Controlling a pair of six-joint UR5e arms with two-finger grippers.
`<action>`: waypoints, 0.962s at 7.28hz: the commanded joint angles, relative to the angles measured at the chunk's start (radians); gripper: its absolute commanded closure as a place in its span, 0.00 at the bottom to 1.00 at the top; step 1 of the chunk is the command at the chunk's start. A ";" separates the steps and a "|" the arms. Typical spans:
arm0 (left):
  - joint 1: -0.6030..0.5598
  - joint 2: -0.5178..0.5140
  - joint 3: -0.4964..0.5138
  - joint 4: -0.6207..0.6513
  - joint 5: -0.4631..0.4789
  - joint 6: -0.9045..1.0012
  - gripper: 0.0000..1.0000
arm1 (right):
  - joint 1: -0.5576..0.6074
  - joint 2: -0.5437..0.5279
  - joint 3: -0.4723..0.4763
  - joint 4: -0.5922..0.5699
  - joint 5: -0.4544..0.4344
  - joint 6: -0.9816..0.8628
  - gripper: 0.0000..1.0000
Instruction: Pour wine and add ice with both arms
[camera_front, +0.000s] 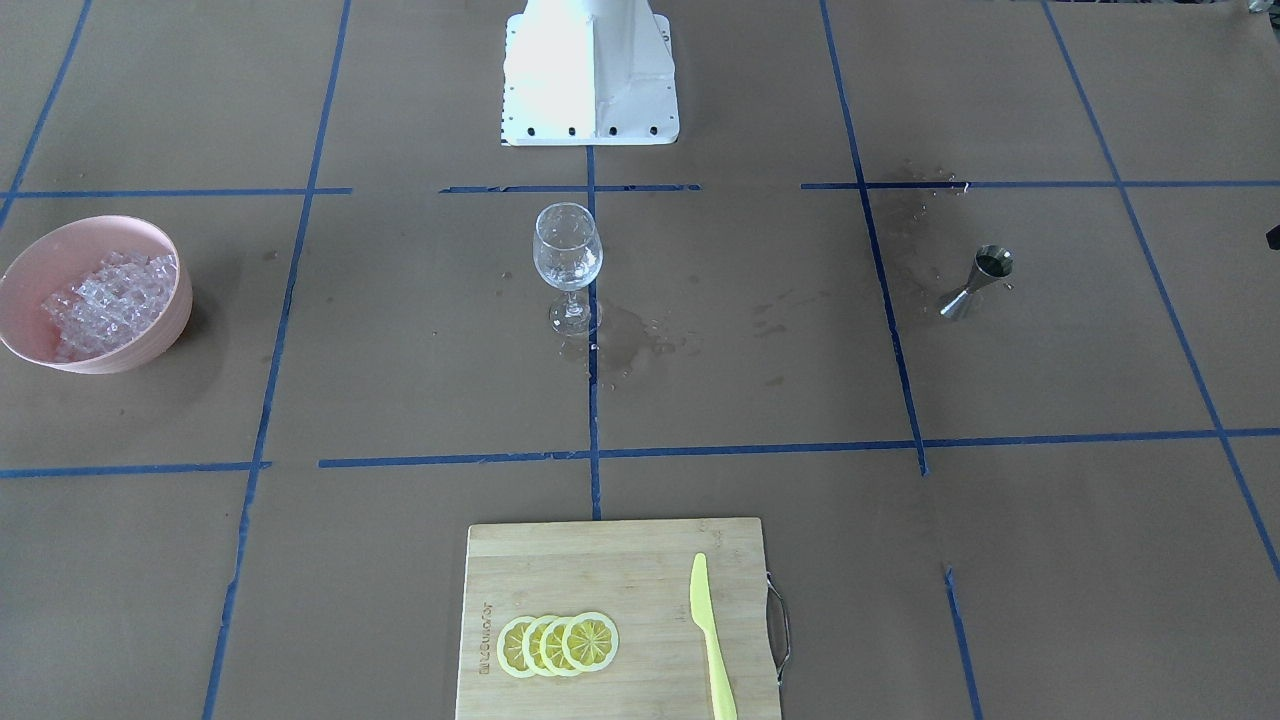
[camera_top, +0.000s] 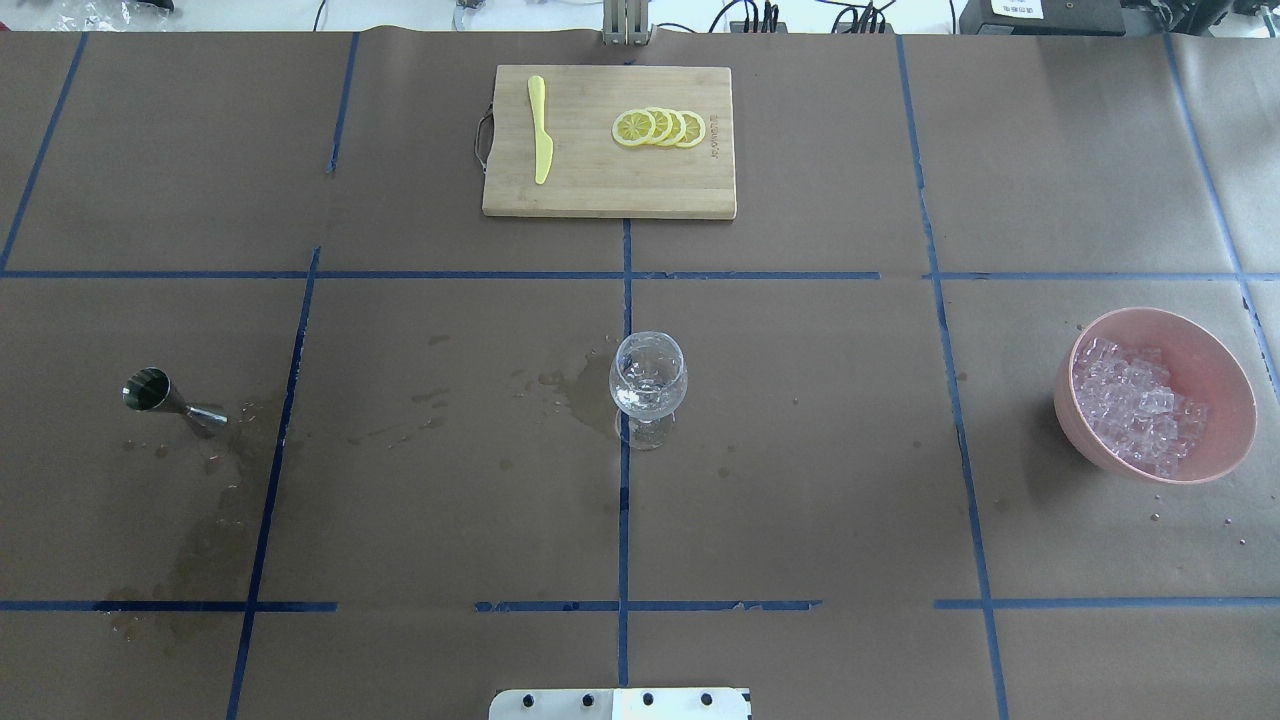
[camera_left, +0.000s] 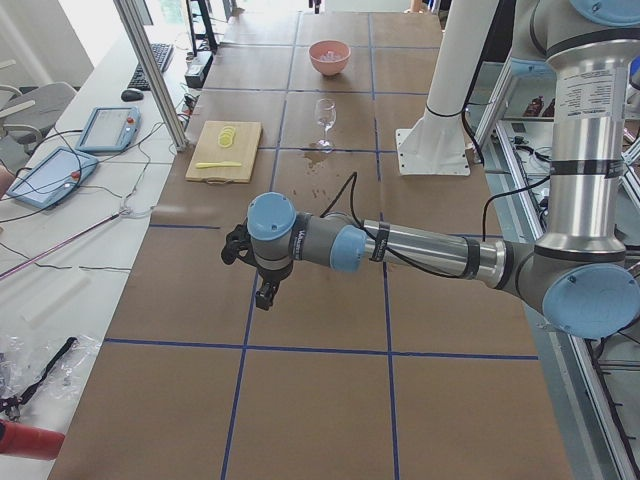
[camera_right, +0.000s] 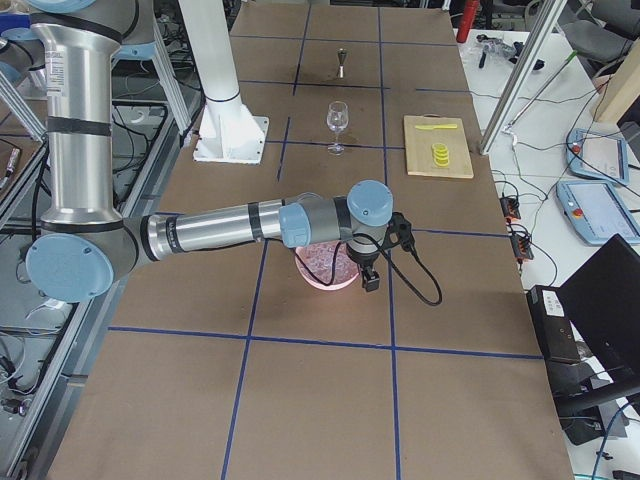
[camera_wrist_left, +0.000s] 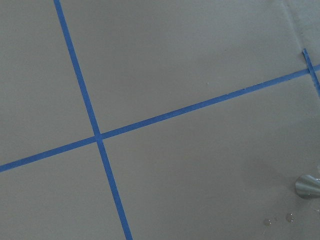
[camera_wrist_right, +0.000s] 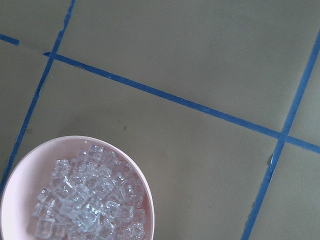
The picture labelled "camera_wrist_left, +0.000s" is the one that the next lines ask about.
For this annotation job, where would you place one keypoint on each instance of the steel cocktail jigger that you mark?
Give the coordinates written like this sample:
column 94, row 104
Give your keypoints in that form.
column 307, row 187

